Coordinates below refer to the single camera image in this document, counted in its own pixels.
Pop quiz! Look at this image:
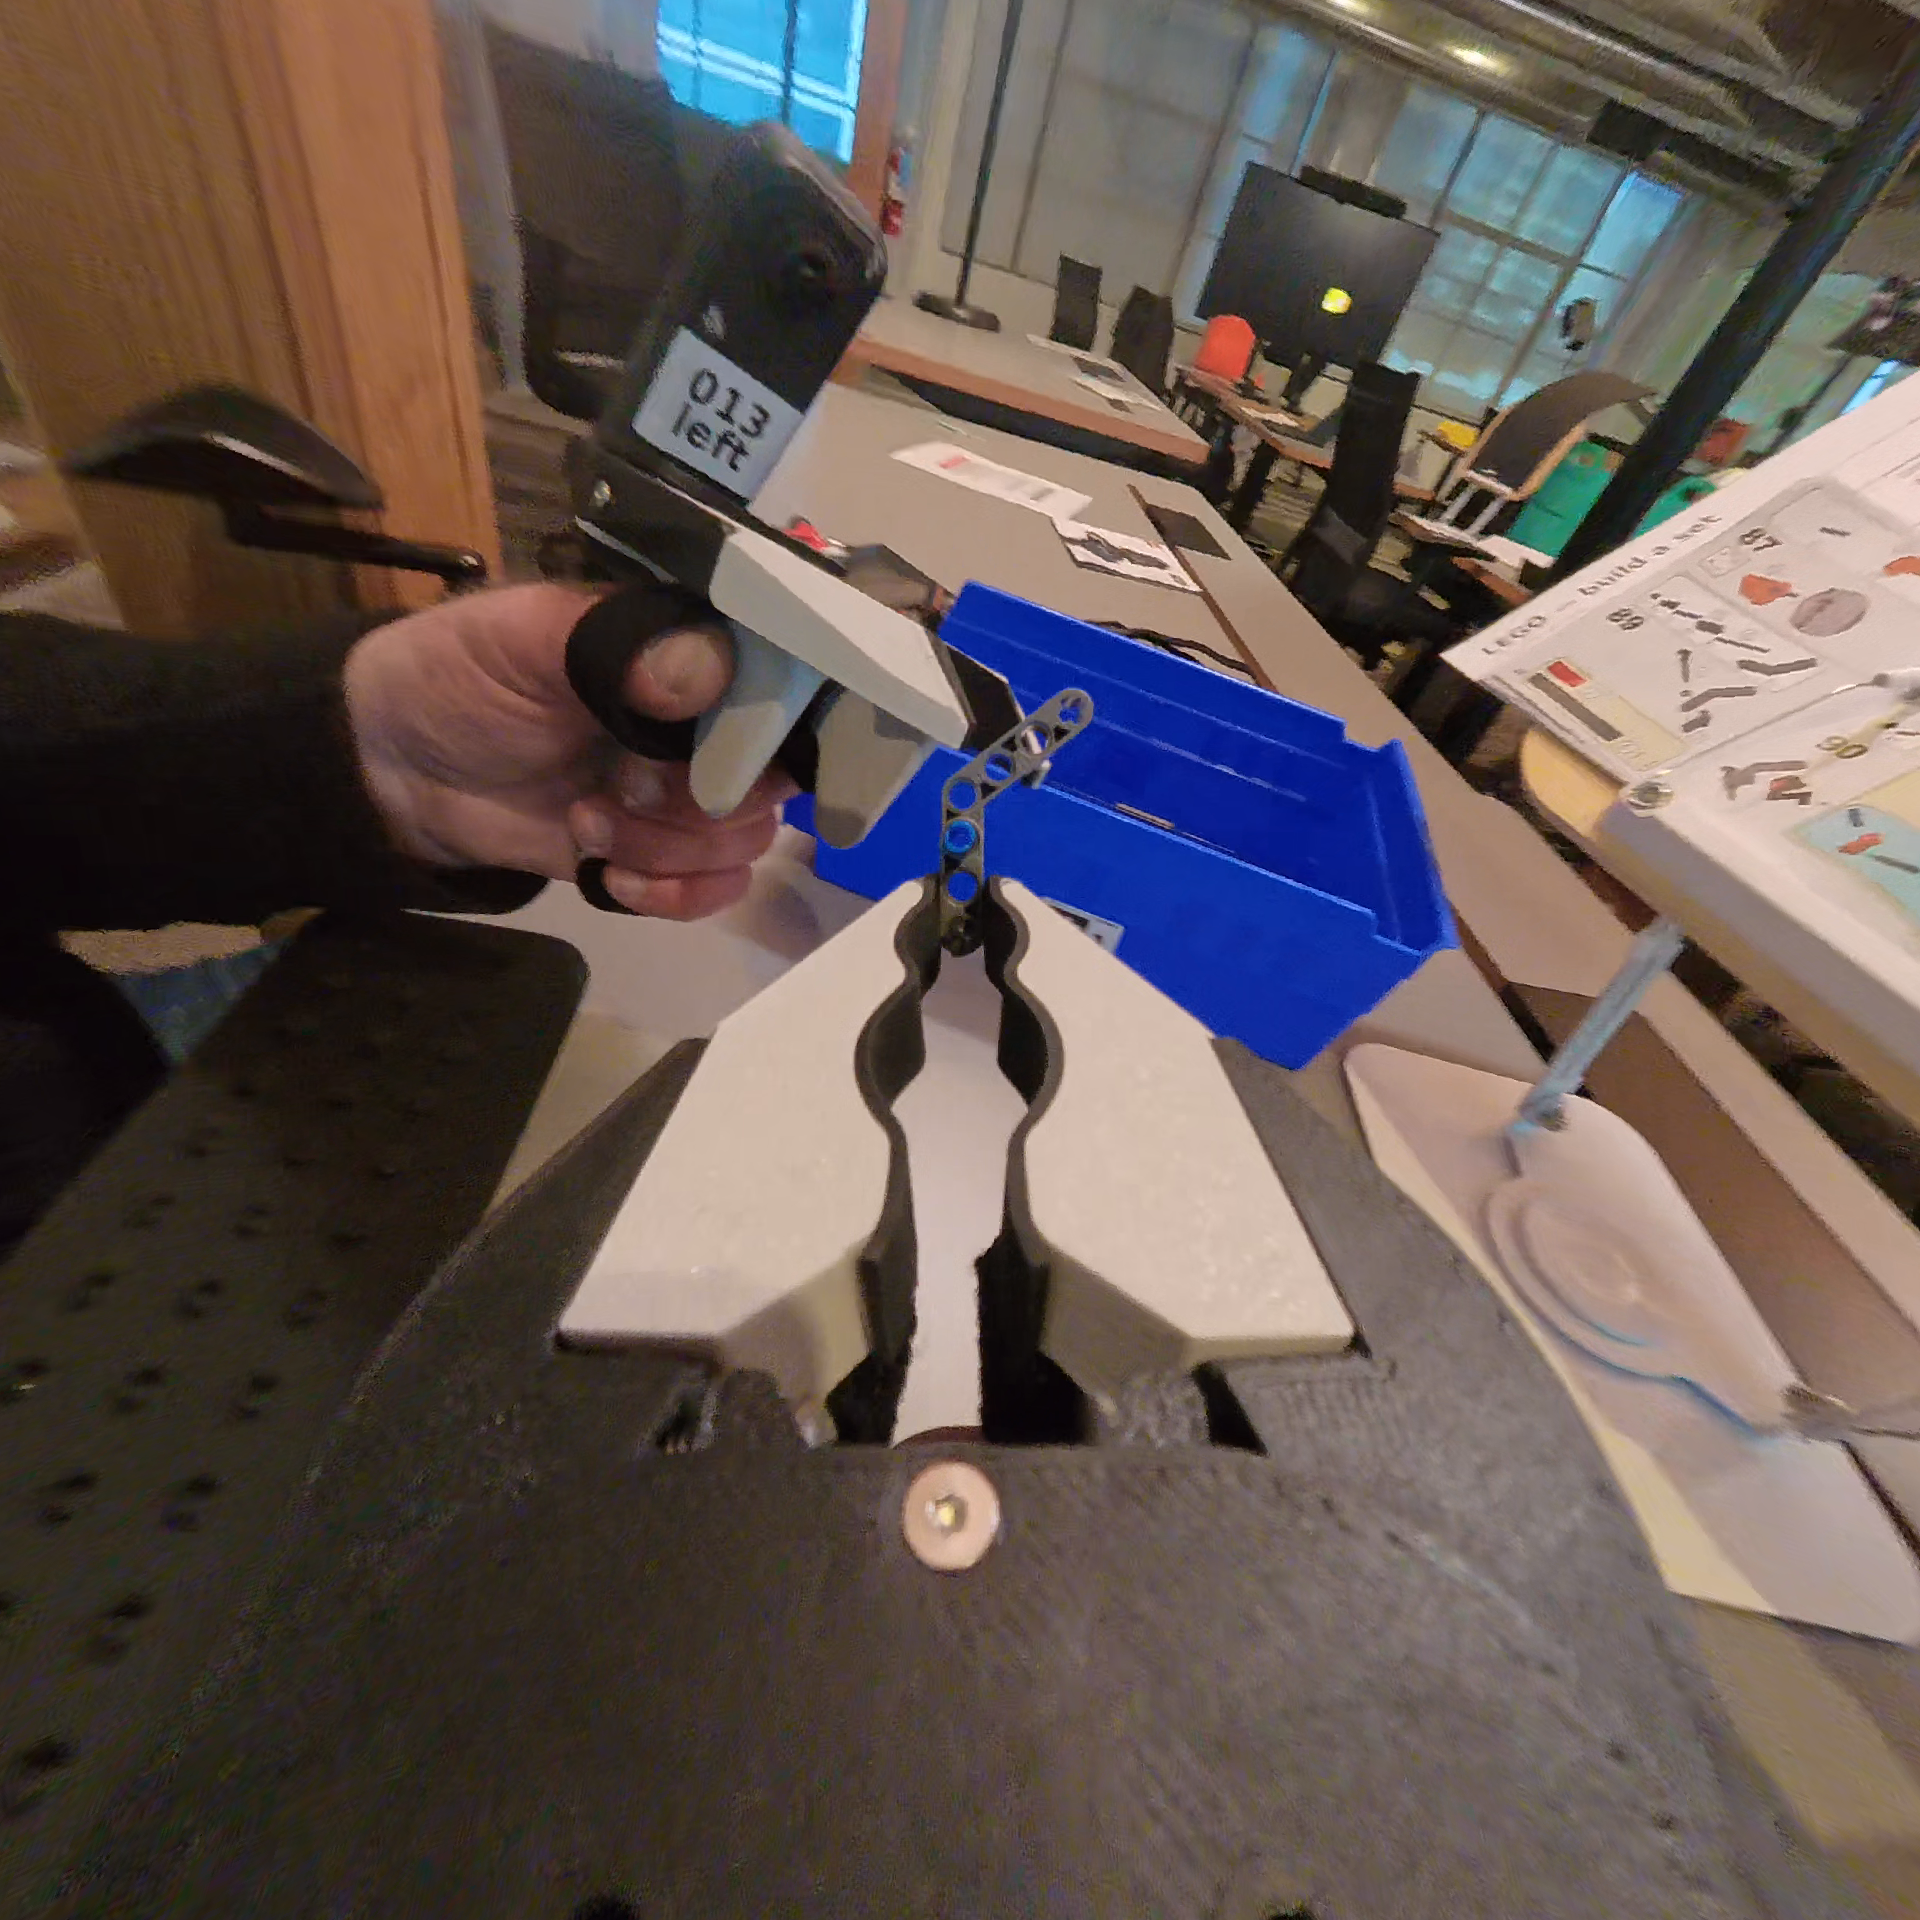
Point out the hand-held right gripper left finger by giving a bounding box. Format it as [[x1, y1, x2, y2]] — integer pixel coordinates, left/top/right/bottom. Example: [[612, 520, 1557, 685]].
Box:
[[556, 880, 937, 1441]]

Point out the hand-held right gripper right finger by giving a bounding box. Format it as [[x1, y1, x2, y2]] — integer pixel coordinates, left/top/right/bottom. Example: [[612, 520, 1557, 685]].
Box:
[[984, 880, 1361, 1441]]

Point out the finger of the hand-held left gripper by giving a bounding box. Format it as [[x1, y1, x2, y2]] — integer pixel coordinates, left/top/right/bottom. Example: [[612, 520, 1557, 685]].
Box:
[[813, 694, 934, 852], [709, 521, 1024, 752]]

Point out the dark grey angled toy beam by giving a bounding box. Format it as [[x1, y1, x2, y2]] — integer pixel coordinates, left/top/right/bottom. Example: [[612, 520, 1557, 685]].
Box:
[[934, 685, 1098, 965]]

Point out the person's left forearm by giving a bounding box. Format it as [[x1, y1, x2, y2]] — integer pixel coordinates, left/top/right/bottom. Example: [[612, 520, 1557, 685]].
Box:
[[0, 609, 395, 934]]

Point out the person's left hand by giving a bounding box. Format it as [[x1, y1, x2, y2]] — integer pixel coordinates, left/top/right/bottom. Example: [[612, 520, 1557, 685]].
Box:
[[346, 586, 800, 923]]

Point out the paper sheet with red label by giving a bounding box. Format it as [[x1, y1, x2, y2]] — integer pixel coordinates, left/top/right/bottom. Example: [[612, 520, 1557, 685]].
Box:
[[891, 440, 1092, 514]]

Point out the black pole stand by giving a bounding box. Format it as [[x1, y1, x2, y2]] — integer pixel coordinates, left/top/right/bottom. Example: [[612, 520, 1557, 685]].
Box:
[[912, 0, 1028, 336]]

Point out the paper sheet with black picture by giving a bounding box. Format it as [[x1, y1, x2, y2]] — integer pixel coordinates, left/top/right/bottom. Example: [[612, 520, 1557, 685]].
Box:
[[1054, 520, 1205, 592]]

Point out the wooden top table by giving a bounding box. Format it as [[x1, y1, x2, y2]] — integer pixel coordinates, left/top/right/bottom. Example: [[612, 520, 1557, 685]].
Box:
[[840, 293, 1220, 470]]

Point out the blue storage bin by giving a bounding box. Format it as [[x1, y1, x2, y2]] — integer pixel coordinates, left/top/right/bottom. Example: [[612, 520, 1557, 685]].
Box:
[[779, 580, 1461, 1073]]

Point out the white book stand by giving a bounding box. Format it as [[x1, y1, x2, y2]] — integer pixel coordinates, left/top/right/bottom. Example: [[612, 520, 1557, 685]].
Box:
[[1339, 728, 1920, 1648]]

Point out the black dimpled pad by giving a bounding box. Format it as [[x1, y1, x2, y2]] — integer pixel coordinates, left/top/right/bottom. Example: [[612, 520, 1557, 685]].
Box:
[[0, 912, 590, 1818]]

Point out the instruction booklet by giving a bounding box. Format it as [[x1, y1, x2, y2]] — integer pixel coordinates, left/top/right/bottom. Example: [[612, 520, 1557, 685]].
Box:
[[1440, 373, 1920, 1051]]

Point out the black pole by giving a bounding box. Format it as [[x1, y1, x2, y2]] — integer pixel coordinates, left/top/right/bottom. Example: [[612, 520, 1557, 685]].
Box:
[[1557, 66, 1920, 577]]

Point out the black cable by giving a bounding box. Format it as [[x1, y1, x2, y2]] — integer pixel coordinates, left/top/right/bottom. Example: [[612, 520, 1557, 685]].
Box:
[[1110, 616, 1281, 694]]

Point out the wooden post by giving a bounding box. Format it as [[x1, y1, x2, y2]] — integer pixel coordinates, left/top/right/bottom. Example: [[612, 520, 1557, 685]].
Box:
[[0, 0, 505, 641]]

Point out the black wall monitor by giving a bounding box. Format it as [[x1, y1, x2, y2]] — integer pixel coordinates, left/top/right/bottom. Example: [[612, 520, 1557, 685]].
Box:
[[1192, 160, 1443, 373]]

